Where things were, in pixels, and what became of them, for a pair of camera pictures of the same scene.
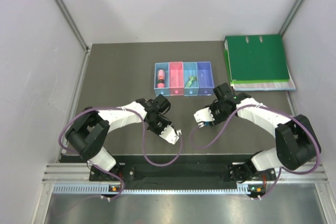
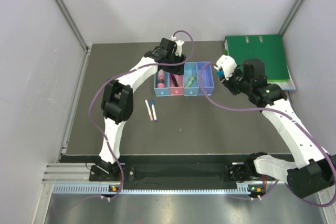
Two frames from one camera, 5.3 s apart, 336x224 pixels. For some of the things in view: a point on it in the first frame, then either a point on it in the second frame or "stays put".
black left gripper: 158,132 → 177,69
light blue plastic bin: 190,69 stays put
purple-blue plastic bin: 206,78 stays put
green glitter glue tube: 191,79 stays put
